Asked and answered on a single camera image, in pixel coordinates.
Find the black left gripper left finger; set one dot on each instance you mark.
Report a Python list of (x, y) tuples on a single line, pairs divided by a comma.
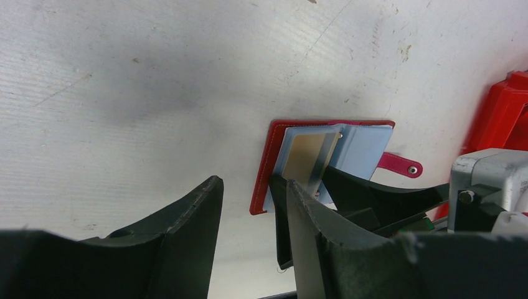
[(168, 254)]

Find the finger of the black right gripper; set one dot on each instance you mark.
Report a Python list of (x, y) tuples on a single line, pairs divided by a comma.
[(277, 186), (380, 209)]

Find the red plastic divided tray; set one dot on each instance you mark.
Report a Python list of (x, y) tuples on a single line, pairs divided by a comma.
[(501, 119)]

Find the red leather card holder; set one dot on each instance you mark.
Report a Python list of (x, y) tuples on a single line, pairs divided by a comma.
[(359, 152)]

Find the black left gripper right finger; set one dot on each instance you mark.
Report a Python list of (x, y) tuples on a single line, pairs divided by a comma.
[(334, 258)]

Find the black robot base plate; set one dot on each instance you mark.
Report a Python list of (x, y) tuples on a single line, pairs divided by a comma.
[(287, 295)]

